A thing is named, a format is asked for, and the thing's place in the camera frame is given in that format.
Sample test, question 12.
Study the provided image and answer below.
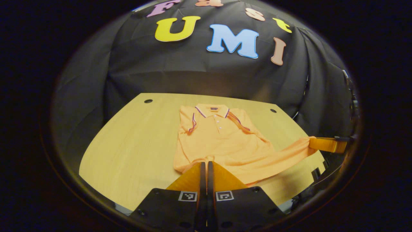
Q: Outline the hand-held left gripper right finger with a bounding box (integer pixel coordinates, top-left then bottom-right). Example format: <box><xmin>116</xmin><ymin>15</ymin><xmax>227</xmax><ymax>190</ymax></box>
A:
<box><xmin>207</xmin><ymin>161</ymin><xmax>287</xmax><ymax>232</ymax></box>

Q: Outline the black backdrop cloth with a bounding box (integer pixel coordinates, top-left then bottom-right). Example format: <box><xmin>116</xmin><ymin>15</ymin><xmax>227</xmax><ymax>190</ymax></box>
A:
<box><xmin>51</xmin><ymin>0</ymin><xmax>356</xmax><ymax>181</ymax></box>

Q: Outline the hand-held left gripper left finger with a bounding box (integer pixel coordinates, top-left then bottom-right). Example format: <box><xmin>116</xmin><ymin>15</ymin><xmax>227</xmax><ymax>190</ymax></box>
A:
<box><xmin>130</xmin><ymin>162</ymin><xmax>207</xmax><ymax>232</ymax></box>

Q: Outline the orange T-shirt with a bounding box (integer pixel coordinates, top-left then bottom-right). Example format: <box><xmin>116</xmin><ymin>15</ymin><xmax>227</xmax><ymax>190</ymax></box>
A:
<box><xmin>173</xmin><ymin>104</ymin><xmax>317</xmax><ymax>187</ymax></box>

